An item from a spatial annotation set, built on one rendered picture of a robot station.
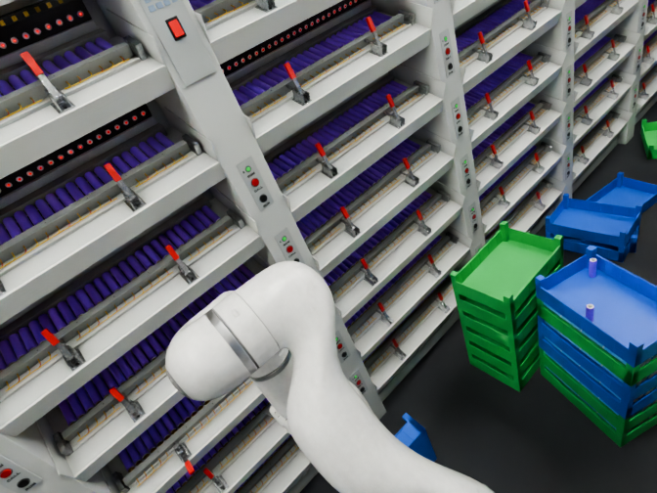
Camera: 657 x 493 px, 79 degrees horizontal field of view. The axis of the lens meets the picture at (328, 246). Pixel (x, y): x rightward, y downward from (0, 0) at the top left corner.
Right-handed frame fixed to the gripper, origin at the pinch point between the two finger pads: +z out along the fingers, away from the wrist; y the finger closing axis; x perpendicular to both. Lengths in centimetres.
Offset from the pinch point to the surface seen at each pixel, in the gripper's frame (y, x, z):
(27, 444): -43, 30, 2
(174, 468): -30.2, -1.2, 6.5
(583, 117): 185, -17, 11
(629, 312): 78, -23, -47
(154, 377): -19.6, 21.1, 8.2
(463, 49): 112, 44, 7
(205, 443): -21.4, -1.6, 5.7
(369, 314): 40.0, -15.3, 14.1
